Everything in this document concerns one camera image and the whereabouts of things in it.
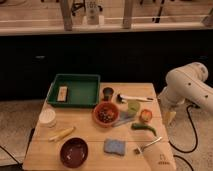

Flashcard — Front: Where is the blue sponge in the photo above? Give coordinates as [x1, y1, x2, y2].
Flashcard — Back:
[104, 139, 126, 156]

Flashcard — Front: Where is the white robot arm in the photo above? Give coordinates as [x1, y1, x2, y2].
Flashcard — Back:
[158, 62, 213, 125]

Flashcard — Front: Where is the green plastic tray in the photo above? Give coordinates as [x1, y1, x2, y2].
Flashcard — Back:
[46, 74, 100, 108]

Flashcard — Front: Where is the orange tomato toy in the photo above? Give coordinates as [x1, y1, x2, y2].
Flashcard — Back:
[139, 109, 152, 123]

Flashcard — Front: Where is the green chili pepper toy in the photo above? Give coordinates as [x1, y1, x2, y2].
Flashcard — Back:
[131, 123, 157, 136]

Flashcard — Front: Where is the grey cloth piece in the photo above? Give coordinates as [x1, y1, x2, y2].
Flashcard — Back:
[113, 111, 134, 127]

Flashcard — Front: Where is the orange bowl with beans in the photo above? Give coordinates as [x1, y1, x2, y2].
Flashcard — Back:
[92, 101, 119, 127]

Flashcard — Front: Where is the dark red bowl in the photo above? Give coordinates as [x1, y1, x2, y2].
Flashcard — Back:
[60, 137, 88, 169]

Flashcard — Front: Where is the small wooden block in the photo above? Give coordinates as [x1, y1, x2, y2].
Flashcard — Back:
[57, 86, 68, 102]

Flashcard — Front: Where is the black cable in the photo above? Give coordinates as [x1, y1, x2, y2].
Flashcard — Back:
[168, 104, 199, 154]

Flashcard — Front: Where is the wooden table post right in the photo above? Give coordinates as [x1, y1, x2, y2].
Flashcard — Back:
[122, 0, 133, 29]

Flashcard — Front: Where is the wooden table post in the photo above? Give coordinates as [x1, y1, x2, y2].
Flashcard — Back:
[59, 0, 72, 31]
[122, 0, 133, 29]

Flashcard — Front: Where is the wooden table post left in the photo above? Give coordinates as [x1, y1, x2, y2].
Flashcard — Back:
[59, 0, 72, 31]

